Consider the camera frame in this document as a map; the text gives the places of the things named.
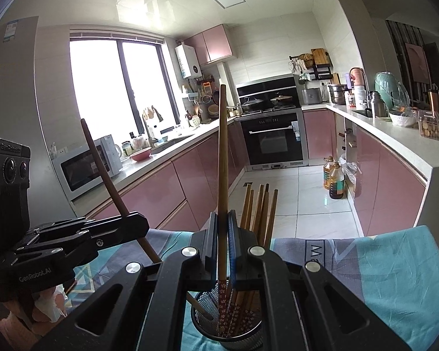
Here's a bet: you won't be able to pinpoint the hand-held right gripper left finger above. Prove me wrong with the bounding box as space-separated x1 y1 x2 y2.
31 211 220 351

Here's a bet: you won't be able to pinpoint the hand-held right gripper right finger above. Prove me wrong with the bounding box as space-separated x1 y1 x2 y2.
227 210 412 351

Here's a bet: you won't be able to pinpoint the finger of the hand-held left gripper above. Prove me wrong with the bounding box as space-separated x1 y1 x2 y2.
25 212 149 248
7 236 103 267

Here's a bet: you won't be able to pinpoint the black mesh utensil holder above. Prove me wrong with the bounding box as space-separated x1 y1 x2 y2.
190 287 265 351

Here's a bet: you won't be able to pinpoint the hanging kitchen utensils rack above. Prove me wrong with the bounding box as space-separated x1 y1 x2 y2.
181 77 220 125

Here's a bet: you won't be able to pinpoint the person's left hand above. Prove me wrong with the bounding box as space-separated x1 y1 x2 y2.
0 284 68 337

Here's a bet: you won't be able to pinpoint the white paper tissue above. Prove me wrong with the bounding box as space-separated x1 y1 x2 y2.
33 289 68 320

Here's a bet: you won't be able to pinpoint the white countertop oven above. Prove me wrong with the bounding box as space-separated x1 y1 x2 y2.
60 135 124 202

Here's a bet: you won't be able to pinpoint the pink kitchen base cabinets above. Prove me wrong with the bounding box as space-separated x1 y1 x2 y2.
75 121 249 233
302 104 434 236

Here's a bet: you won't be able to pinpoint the chrome kitchen faucet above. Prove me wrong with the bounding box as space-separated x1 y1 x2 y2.
143 111 156 147

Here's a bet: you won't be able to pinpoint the black integrated stove oven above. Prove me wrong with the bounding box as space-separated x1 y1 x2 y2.
236 74 310 171

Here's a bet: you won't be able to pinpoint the yellow cooking oil bottle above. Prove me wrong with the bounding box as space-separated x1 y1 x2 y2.
323 155 335 191

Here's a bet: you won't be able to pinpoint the dark cooking oil bottle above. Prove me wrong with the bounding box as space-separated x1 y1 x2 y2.
328 161 345 200

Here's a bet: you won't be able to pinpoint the clear plastic bag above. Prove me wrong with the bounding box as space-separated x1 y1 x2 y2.
339 154 357 194

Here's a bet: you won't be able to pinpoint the kitchen window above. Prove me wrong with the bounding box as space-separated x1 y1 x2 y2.
69 31 180 140

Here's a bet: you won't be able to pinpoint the teal grey patterned tablecloth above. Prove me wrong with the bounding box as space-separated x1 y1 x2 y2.
64 225 439 351

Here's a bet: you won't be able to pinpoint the silver kitchen appliance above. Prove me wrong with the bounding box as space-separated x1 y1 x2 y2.
301 88 323 105

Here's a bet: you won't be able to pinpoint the stainless steel stockpot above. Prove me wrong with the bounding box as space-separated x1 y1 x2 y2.
327 84 348 105

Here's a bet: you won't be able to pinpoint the white canister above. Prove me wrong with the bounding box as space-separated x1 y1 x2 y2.
353 86 368 107

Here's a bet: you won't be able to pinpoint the stainless steel thermos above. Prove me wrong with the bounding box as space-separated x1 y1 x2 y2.
368 91 386 118

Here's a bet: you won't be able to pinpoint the wooden cutting board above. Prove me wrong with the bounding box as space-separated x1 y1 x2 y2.
312 48 330 67

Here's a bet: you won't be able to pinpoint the pink kettle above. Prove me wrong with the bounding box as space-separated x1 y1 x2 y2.
349 68 368 92

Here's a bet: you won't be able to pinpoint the white bowl with food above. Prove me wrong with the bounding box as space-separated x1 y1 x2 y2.
390 111 418 128

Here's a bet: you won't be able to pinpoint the green mesh food cover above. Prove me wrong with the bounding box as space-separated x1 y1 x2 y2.
374 72 410 108

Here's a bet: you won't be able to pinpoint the clear plastic snack box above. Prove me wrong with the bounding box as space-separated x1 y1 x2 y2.
417 111 439 140

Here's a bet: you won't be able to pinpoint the white wall water heater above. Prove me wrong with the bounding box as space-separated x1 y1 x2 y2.
175 44 203 79

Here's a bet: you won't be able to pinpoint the black wall storage rack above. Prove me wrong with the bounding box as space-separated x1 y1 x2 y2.
289 48 333 81

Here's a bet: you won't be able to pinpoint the pink upper wall cabinet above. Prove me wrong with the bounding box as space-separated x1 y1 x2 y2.
185 24 233 67

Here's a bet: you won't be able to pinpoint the dark striped wall panel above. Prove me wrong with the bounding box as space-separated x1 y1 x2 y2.
386 20 425 99

